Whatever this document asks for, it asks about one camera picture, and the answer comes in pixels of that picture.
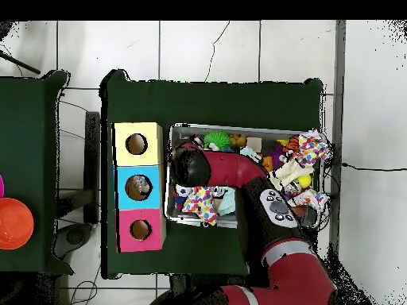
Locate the wooden box with three holes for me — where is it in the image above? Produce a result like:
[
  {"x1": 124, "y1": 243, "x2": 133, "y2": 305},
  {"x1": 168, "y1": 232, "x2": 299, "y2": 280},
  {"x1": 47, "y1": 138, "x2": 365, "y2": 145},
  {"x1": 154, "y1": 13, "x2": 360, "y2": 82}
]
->
[{"x1": 113, "y1": 122, "x2": 165, "y2": 253}]

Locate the thin black floor cable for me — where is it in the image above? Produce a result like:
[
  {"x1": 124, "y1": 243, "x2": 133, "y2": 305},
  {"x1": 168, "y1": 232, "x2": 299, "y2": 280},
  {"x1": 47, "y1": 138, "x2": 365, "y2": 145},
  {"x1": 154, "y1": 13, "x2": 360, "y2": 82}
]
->
[{"x1": 204, "y1": 21, "x2": 231, "y2": 83}]

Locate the dark green side table cloth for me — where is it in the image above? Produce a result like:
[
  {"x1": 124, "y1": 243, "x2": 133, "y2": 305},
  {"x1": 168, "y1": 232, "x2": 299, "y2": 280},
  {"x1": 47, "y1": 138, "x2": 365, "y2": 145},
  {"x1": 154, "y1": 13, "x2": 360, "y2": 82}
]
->
[{"x1": 0, "y1": 69, "x2": 74, "y2": 276}]

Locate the shallow clear mesh bin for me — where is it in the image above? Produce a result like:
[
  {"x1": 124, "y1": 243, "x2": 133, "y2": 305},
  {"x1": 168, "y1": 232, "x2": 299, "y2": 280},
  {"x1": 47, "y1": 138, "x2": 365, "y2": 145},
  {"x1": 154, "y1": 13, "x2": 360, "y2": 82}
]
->
[{"x1": 166, "y1": 123, "x2": 331, "y2": 230}]

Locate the black tripod leg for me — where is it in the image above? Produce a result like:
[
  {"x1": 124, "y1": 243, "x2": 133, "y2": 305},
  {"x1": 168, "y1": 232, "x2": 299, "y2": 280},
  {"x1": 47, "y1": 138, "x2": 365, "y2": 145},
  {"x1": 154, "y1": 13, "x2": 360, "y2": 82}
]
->
[{"x1": 0, "y1": 50, "x2": 41, "y2": 76}]

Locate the colourful polka-dot cloth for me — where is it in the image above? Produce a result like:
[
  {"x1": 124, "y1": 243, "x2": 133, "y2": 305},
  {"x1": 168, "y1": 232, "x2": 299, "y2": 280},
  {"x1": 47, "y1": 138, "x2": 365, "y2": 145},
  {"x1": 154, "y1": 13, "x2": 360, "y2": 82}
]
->
[{"x1": 180, "y1": 186, "x2": 220, "y2": 226}]

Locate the mint green knit cloth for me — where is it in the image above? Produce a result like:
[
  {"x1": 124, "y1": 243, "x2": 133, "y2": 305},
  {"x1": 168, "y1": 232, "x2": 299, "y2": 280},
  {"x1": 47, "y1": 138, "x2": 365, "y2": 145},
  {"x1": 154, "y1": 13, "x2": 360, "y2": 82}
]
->
[{"x1": 219, "y1": 147, "x2": 262, "y2": 215}]

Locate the dark green tablecloth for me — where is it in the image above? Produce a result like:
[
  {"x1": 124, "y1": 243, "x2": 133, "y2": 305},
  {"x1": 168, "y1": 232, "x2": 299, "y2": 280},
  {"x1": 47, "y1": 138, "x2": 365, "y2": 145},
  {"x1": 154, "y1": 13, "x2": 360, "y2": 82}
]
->
[{"x1": 100, "y1": 68, "x2": 325, "y2": 280}]

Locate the black floor stand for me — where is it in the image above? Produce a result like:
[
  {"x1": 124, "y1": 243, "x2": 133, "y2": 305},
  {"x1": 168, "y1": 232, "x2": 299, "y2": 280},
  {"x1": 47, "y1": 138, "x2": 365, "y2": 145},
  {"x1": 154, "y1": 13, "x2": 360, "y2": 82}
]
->
[{"x1": 53, "y1": 110, "x2": 102, "y2": 261}]

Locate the orange plate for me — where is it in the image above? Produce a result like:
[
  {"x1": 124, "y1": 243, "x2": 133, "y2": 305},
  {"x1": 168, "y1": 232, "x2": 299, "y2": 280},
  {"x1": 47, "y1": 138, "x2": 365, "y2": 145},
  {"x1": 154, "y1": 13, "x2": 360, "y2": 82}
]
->
[{"x1": 0, "y1": 198, "x2": 35, "y2": 250}]

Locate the cream cloth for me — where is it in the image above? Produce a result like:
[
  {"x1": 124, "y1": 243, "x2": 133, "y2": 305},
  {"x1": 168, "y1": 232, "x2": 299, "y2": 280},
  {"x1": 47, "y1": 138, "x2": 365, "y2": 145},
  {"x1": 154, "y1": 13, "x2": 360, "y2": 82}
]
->
[{"x1": 273, "y1": 158, "x2": 316, "y2": 191}]

